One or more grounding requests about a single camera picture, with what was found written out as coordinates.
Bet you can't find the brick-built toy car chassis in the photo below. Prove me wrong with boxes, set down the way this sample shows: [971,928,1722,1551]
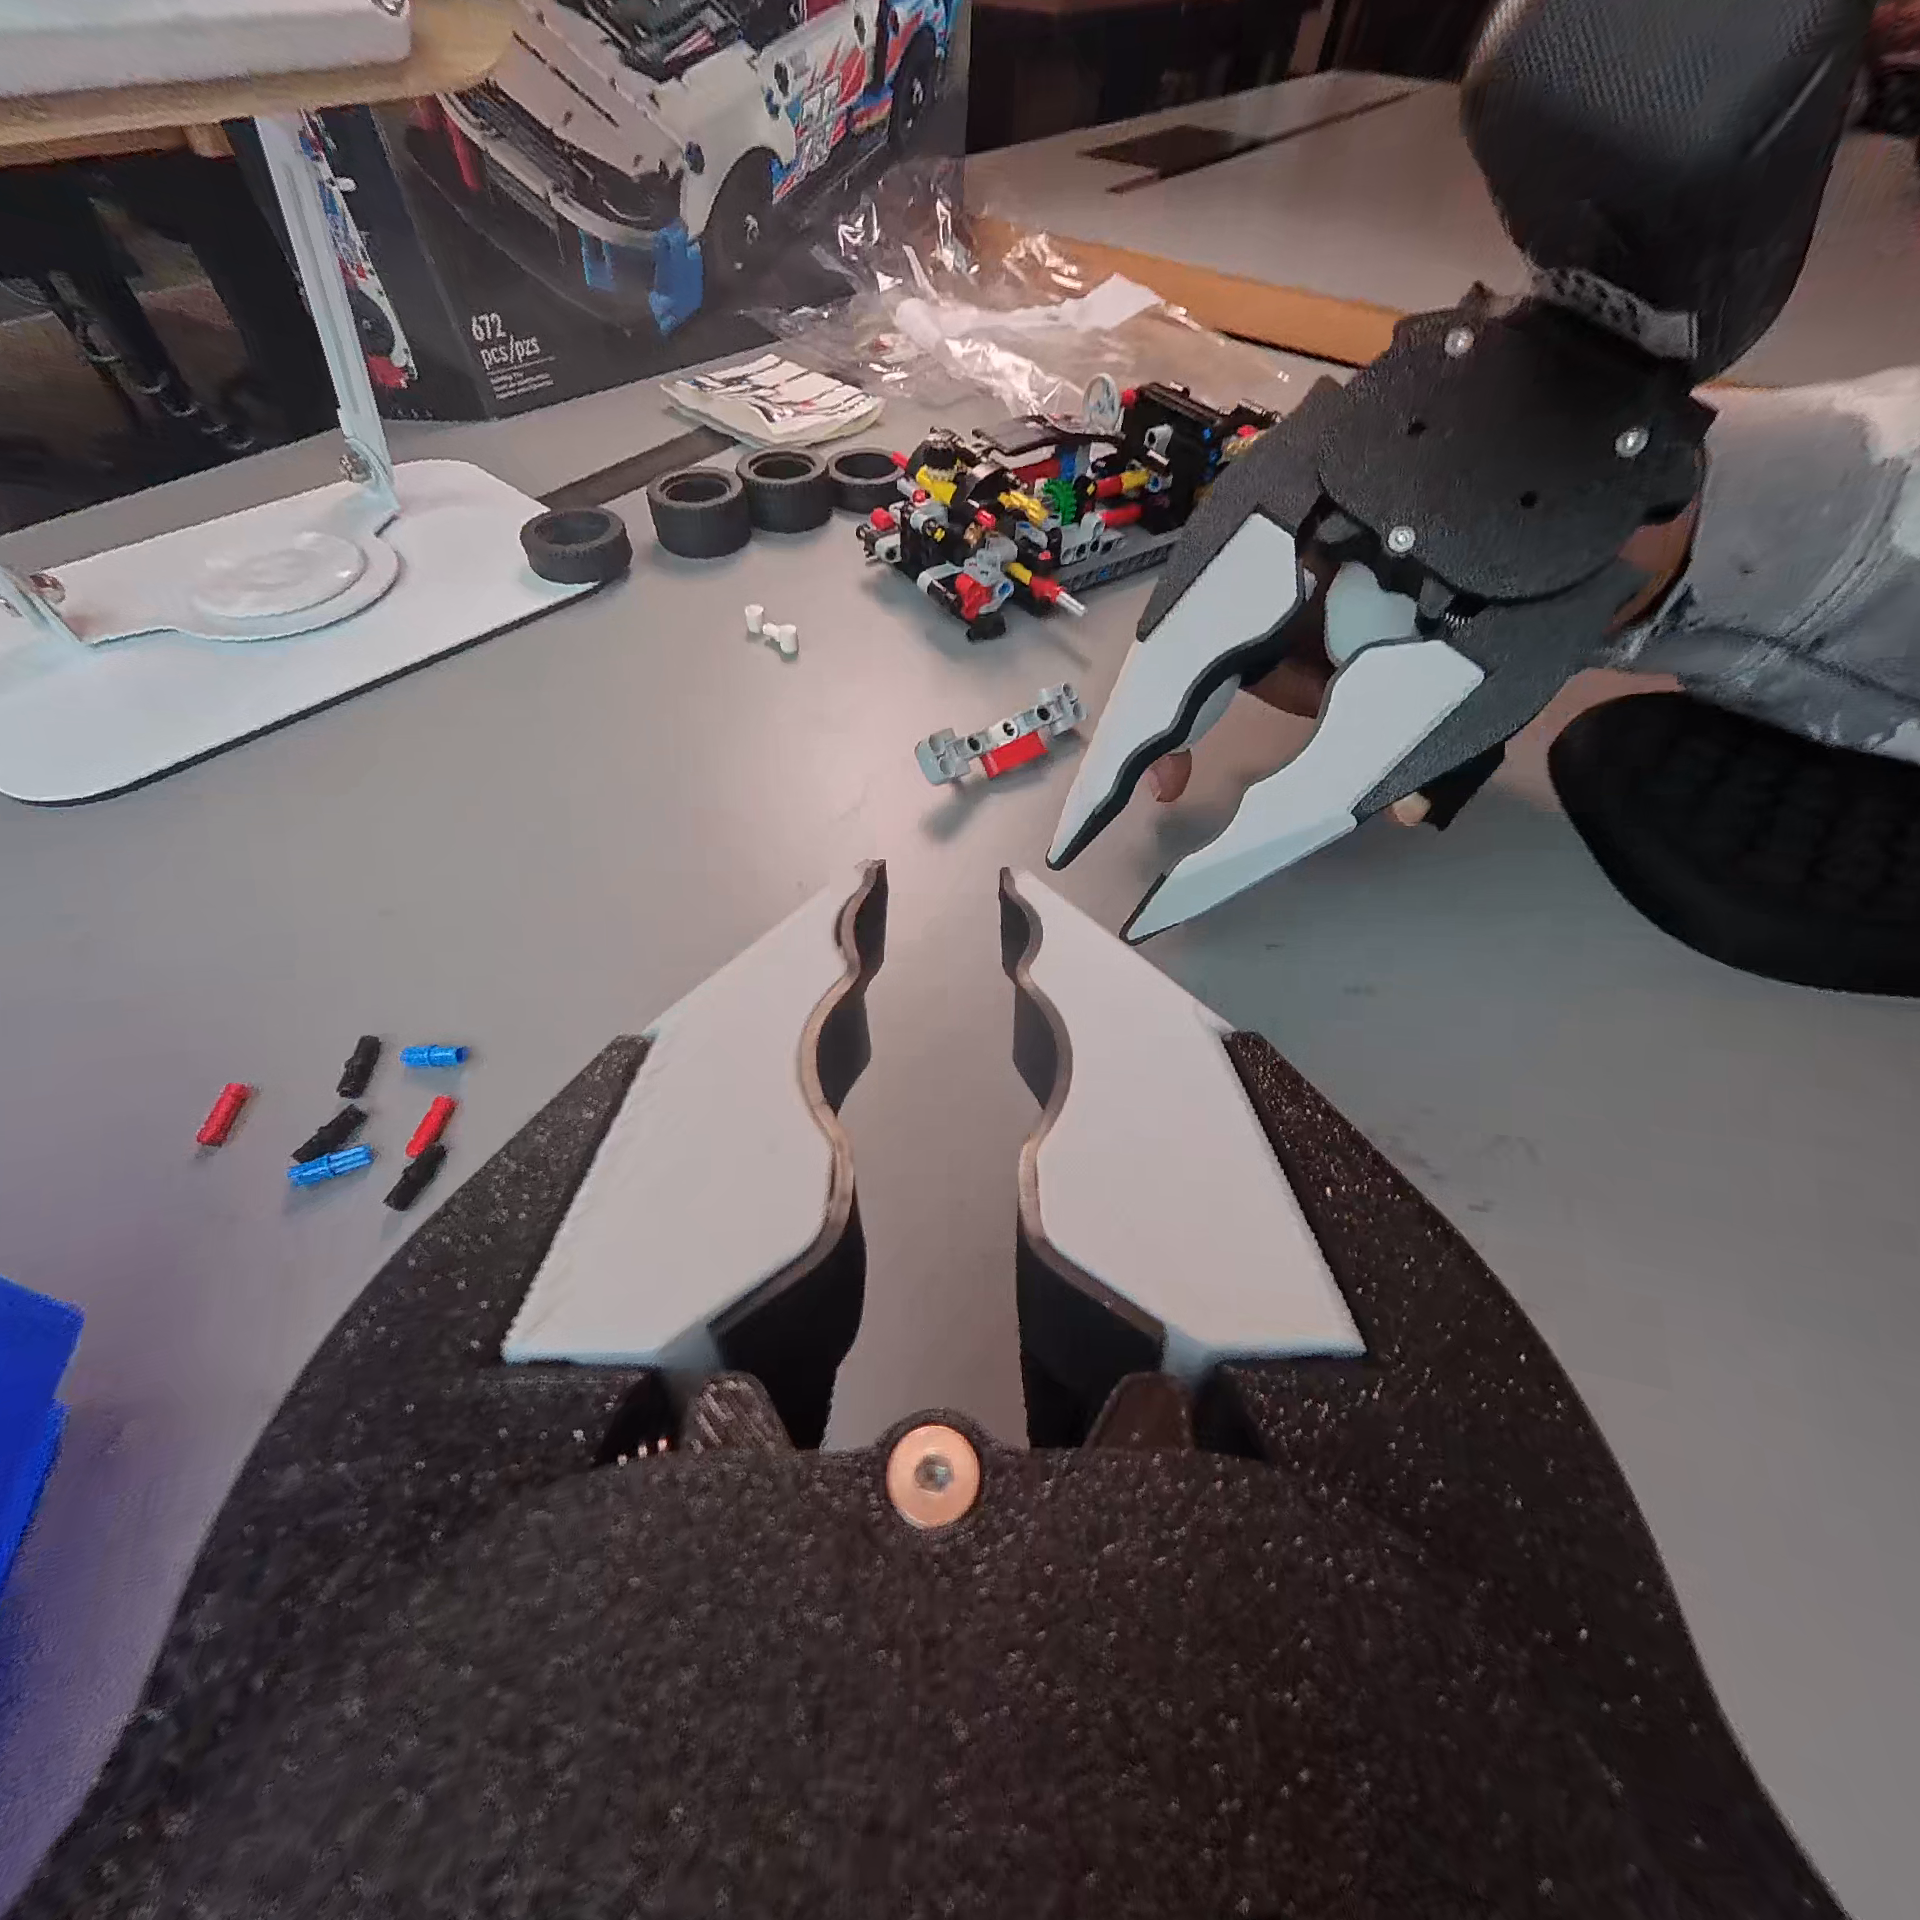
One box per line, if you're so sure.
[858,380,1288,646]

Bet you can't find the white instruction booklet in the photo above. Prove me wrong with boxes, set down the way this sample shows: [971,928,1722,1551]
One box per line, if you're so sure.
[0,0,414,92]

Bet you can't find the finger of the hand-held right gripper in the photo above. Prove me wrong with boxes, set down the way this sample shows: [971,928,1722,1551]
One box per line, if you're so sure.
[1045,509,1307,872]
[1123,638,1490,946]

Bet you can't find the clear plastic bag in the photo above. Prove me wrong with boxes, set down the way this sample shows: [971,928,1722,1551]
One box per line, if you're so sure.
[744,157,1291,422]

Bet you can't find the wooden board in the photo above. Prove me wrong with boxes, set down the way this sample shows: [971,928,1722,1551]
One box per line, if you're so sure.
[0,30,512,152]

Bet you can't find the grey table with wooden edge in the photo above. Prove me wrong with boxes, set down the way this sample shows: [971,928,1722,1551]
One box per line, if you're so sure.
[961,67,1531,366]

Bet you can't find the blue plastic bin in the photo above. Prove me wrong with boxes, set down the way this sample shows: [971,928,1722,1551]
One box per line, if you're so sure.
[0,1276,86,1599]

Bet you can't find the grey desk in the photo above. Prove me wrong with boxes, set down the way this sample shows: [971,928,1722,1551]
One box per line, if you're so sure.
[0,336,1920,1920]

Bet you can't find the person's right forearm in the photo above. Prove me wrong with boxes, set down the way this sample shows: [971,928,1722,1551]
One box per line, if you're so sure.
[1611,363,1920,768]

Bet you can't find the black toy car box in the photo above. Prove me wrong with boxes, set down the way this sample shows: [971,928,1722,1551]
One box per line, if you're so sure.
[246,0,977,426]

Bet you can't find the sticker sheet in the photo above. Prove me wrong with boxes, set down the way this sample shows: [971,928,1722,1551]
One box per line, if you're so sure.
[660,354,883,446]

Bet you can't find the person's right hand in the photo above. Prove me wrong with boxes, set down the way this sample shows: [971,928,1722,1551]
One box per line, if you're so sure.
[1147,660,1337,807]

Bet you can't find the group of small brick pins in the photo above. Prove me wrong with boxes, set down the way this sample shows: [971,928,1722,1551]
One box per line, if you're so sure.
[194,1032,473,1211]

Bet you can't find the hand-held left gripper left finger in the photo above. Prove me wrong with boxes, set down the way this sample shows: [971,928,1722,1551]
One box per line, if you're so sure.
[498,859,890,1450]

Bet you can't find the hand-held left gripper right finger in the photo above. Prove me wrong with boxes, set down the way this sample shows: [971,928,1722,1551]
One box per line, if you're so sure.
[997,863,1369,1451]

